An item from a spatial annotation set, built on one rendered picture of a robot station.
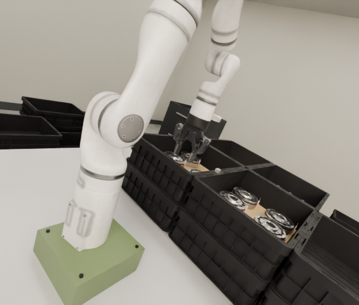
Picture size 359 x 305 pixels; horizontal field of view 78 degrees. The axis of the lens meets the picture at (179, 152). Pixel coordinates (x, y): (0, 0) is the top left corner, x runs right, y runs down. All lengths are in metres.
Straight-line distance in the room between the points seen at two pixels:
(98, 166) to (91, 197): 0.07
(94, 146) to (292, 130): 3.74
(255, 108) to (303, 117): 0.77
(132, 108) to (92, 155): 0.13
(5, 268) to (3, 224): 0.13
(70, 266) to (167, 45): 0.45
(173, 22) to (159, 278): 0.57
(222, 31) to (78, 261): 0.61
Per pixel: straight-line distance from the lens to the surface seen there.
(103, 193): 0.47
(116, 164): 0.46
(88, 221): 0.50
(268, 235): 0.58
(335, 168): 4.01
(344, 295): 0.59
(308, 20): 4.42
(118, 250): 0.57
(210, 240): 0.65
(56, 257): 0.54
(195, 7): 0.46
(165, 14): 0.44
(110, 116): 0.40
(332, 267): 0.89
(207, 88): 0.70
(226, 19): 0.62
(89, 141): 0.48
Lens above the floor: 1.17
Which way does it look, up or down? 18 degrees down
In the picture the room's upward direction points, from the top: 23 degrees clockwise
